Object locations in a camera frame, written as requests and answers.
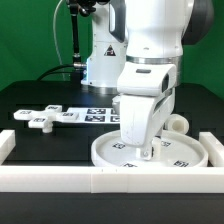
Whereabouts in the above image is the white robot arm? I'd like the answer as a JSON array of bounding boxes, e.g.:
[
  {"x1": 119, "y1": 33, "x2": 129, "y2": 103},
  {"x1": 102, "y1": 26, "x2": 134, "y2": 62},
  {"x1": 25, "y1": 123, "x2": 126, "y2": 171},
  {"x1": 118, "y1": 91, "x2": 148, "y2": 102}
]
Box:
[{"x1": 82, "y1": 0, "x2": 214, "y2": 160}]

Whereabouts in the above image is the white left fence rail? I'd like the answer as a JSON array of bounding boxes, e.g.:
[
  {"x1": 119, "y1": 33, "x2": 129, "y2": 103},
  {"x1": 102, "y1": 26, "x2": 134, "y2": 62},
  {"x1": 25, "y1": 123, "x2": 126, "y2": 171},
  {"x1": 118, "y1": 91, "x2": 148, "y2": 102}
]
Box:
[{"x1": 0, "y1": 130, "x2": 16, "y2": 165}]

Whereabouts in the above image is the grey cable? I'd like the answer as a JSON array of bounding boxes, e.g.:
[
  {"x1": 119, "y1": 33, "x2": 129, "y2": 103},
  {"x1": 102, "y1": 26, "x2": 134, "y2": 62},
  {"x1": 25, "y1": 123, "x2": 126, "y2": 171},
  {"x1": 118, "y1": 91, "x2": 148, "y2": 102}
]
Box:
[{"x1": 52, "y1": 0, "x2": 68, "y2": 81}]

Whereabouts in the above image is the white right fence rail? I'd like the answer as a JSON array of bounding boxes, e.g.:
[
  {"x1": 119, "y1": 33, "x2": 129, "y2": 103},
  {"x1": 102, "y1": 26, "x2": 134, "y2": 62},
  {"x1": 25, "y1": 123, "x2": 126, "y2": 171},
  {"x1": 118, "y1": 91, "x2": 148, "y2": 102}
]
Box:
[{"x1": 199, "y1": 132, "x2": 224, "y2": 167}]

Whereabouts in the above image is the black camera stand pole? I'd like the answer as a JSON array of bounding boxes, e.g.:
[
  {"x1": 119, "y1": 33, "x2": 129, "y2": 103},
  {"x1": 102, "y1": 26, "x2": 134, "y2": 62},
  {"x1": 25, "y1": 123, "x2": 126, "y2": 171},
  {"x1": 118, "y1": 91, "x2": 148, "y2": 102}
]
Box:
[{"x1": 66, "y1": 0, "x2": 96, "y2": 81}]

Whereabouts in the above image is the white round table top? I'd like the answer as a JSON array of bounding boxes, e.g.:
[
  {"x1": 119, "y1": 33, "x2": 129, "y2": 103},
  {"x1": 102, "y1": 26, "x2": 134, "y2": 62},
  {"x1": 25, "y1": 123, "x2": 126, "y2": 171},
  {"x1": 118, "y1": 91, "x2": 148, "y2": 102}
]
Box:
[{"x1": 91, "y1": 130, "x2": 208, "y2": 168}]

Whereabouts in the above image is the white marker sheet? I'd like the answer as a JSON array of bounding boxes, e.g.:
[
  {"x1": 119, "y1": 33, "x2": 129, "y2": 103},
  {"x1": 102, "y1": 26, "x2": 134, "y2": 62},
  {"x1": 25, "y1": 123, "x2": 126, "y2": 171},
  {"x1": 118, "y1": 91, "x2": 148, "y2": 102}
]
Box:
[{"x1": 56, "y1": 107, "x2": 120, "y2": 124}]

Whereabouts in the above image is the black cable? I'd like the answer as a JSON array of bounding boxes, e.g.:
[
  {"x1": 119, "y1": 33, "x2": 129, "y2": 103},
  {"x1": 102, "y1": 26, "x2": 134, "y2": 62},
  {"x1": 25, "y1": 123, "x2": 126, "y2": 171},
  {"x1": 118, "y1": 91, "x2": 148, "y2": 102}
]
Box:
[{"x1": 36, "y1": 64, "x2": 76, "y2": 82}]

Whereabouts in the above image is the white fence rail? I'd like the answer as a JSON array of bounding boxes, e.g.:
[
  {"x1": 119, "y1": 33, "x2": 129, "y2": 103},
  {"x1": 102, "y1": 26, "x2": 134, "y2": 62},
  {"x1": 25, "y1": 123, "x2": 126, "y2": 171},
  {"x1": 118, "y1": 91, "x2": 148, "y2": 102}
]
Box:
[
  {"x1": 199, "y1": 132, "x2": 224, "y2": 167},
  {"x1": 0, "y1": 130, "x2": 16, "y2": 165},
  {"x1": 0, "y1": 166, "x2": 224, "y2": 193}
]

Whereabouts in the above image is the white cross-shaped table base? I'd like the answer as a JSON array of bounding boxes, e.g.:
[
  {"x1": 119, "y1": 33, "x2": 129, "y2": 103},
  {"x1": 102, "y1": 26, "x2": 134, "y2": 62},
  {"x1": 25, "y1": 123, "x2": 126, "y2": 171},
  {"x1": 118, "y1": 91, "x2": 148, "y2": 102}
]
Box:
[{"x1": 13, "y1": 105, "x2": 79, "y2": 133}]

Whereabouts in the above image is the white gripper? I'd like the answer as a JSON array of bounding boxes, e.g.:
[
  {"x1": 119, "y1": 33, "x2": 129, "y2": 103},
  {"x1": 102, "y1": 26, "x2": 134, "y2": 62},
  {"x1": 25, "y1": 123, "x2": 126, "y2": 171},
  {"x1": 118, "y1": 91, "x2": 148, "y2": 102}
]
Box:
[{"x1": 117, "y1": 63, "x2": 176, "y2": 160}]

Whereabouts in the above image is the white front fence rail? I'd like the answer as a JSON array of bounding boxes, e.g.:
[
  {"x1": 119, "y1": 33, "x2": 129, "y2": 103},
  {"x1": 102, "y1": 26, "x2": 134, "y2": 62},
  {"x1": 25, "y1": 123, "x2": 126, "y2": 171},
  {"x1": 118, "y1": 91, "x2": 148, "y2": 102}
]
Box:
[{"x1": 0, "y1": 166, "x2": 224, "y2": 193}]

